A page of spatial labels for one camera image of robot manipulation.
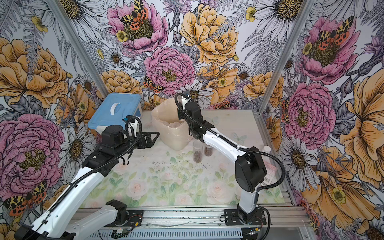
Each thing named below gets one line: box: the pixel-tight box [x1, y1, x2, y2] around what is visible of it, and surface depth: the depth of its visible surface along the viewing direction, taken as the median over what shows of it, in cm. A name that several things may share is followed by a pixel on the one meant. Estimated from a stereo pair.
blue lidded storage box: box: [87, 92, 143, 132], surface depth 99 cm
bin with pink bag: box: [151, 97, 194, 151], surface depth 85 cm
